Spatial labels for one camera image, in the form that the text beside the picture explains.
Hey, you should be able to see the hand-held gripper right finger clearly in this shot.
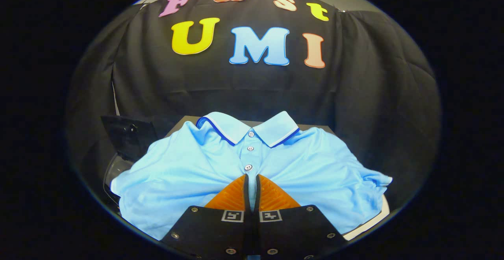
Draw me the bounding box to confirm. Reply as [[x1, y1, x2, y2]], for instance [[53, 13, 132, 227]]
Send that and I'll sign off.
[[254, 174, 347, 259]]

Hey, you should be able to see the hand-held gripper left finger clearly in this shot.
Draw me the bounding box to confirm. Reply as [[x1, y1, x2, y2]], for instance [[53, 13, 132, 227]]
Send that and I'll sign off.
[[161, 174, 253, 259]]

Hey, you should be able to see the light blue polo shirt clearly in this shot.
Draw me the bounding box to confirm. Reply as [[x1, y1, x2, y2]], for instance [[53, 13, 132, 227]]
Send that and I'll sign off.
[[110, 111, 393, 240]]

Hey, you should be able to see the dark glass washing machine lid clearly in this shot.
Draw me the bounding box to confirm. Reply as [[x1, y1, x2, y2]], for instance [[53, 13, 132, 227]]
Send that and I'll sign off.
[[100, 115, 159, 163]]

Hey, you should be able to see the beige cabinet with dark top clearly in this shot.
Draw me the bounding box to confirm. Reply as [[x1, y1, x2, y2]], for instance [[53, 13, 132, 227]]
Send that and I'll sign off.
[[165, 115, 391, 241]]

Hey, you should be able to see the black backdrop cloth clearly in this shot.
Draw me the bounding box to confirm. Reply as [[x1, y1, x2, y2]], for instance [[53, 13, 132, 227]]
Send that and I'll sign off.
[[66, 0, 441, 213]]

